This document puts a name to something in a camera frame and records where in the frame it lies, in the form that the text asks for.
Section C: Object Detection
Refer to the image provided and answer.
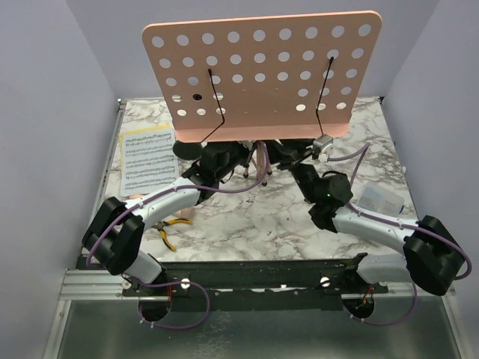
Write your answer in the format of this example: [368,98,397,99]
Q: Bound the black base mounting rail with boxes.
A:
[123,257,388,312]

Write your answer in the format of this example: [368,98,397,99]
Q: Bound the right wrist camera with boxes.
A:
[311,135,334,163]

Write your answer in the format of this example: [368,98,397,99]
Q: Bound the black microphone desk stand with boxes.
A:
[172,141,203,161]

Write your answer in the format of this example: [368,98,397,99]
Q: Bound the yellow handled pliers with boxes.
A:
[153,217,193,252]

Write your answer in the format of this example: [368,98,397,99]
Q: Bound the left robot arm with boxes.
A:
[82,141,251,295]

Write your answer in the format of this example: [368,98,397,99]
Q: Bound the pink perforated music stand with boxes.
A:
[141,10,382,143]

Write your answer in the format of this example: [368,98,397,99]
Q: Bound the clear plastic compartment box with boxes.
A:
[356,182,404,216]

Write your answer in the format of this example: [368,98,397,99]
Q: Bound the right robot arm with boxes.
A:
[266,135,472,296]

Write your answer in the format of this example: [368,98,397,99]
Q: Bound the sheet music paper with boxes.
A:
[120,125,179,197]

